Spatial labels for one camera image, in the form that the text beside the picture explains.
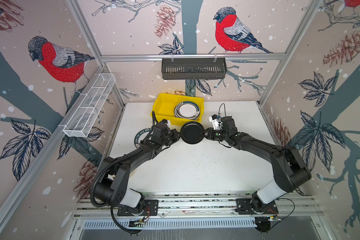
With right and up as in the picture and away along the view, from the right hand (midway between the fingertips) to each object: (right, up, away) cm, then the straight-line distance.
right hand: (200, 134), depth 87 cm
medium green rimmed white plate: (-7, +15, +23) cm, 29 cm away
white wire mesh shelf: (-61, +17, -8) cm, 64 cm away
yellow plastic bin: (-26, +21, +33) cm, 47 cm away
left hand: (-10, +1, -2) cm, 11 cm away
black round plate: (-6, +1, -1) cm, 6 cm away
